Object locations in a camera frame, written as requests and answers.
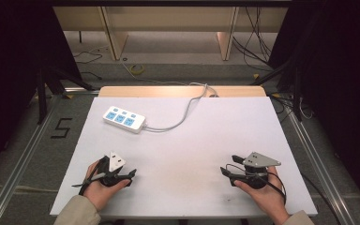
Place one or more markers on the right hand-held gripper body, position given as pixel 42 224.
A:
pixel 256 162

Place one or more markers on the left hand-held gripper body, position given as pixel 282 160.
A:
pixel 116 162

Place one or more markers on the person's left hand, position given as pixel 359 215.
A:
pixel 98 193

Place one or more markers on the person's right hand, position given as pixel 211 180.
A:
pixel 267 197

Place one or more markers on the white power strip blue sockets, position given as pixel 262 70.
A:
pixel 124 119

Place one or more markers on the black stand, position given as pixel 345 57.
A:
pixel 293 78
pixel 48 84

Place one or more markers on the yellow tape roll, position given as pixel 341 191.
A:
pixel 136 68

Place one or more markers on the light wooden desk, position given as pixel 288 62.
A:
pixel 168 18

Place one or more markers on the aluminium floor rail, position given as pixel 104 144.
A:
pixel 15 165
pixel 320 168

